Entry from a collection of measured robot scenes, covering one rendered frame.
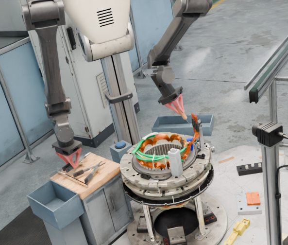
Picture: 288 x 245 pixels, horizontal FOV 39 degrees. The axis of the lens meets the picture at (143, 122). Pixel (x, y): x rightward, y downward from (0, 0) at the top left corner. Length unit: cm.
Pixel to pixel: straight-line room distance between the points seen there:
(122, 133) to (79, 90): 181
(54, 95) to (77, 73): 223
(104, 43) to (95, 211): 66
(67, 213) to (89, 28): 71
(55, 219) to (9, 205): 211
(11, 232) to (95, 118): 128
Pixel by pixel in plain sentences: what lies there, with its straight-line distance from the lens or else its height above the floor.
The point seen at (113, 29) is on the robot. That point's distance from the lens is 167.
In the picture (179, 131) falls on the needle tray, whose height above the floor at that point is 105.
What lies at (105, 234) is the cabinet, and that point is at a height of 84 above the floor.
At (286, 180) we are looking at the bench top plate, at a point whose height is 78.
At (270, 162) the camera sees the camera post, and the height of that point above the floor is 131.
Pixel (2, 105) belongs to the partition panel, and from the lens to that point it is 373.
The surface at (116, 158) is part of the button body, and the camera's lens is 170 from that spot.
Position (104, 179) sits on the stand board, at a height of 106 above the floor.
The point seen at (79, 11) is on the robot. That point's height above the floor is 158.
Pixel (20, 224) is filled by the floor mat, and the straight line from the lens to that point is 323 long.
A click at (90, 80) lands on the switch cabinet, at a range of 370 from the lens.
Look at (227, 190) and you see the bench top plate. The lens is 177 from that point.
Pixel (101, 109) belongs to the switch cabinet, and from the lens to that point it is 385.
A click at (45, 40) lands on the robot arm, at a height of 160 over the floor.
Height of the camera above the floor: 186
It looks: 27 degrees down
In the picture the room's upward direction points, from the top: 12 degrees counter-clockwise
